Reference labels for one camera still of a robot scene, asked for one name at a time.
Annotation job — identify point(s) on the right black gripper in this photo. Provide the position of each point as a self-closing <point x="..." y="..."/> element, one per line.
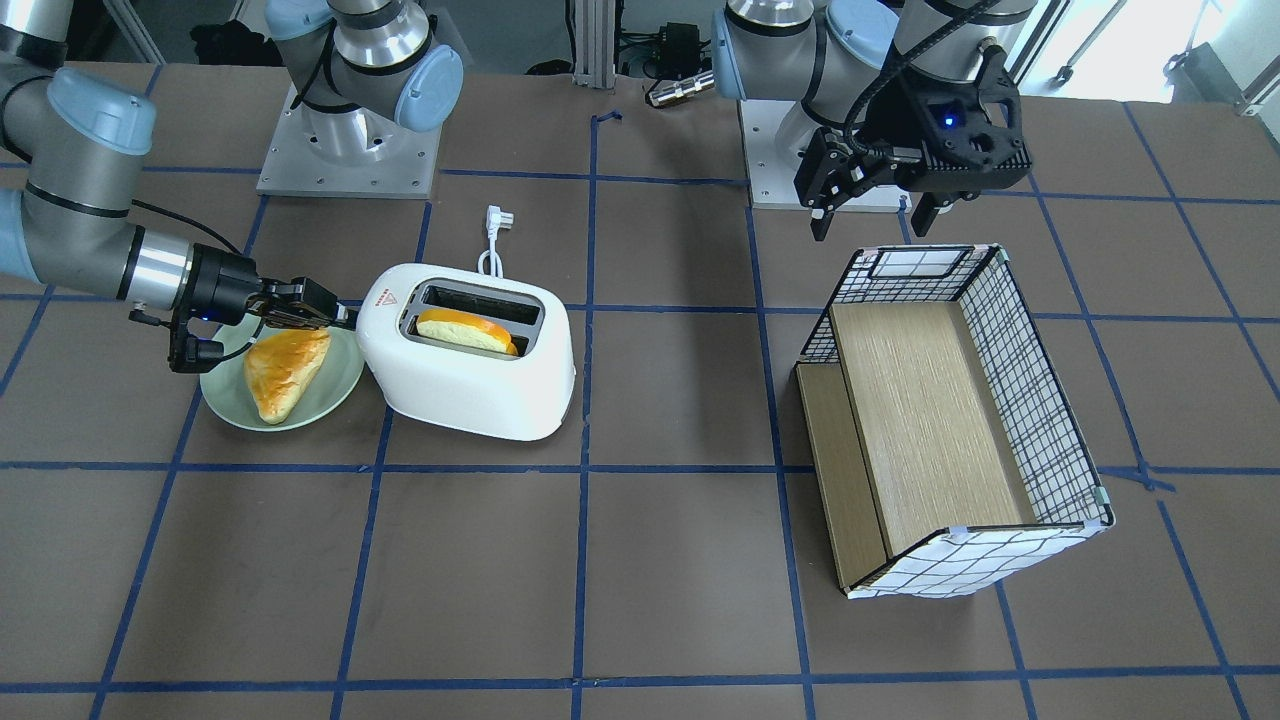
<point x="222" y="284"/>

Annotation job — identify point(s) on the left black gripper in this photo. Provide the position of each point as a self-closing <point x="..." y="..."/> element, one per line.
<point x="897" y="123"/>

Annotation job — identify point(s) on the white two-slot toaster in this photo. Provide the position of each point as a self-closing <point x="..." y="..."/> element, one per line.
<point x="522" y="394"/>

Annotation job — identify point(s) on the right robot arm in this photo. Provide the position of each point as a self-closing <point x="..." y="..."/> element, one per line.
<point x="85" y="140"/>

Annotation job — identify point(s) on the toast slice in toaster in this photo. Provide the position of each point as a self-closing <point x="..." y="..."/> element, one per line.
<point x="470" y="330"/>

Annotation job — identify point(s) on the triangular bread on plate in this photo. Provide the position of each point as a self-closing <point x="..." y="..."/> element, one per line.
<point x="279" y="369"/>

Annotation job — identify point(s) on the light green plate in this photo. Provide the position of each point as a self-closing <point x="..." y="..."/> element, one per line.
<point x="228" y="395"/>

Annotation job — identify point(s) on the wire basket with wooden shelves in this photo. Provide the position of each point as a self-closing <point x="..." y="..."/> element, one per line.
<point x="947" y="453"/>

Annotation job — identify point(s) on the aluminium frame post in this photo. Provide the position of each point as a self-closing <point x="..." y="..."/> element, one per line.
<point x="593" y="30"/>

